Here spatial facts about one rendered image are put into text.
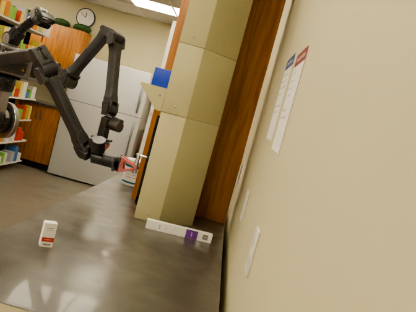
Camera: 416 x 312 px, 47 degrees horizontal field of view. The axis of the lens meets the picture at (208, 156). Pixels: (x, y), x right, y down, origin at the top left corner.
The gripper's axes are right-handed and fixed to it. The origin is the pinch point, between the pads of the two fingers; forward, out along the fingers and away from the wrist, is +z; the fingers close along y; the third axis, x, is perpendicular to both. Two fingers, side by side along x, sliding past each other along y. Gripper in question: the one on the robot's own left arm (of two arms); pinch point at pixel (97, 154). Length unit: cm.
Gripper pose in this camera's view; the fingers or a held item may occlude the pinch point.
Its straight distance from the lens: 260.7
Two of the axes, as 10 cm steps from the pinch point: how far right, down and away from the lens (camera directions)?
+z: -2.7, 9.6, 0.9
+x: 0.5, -0.8, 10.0
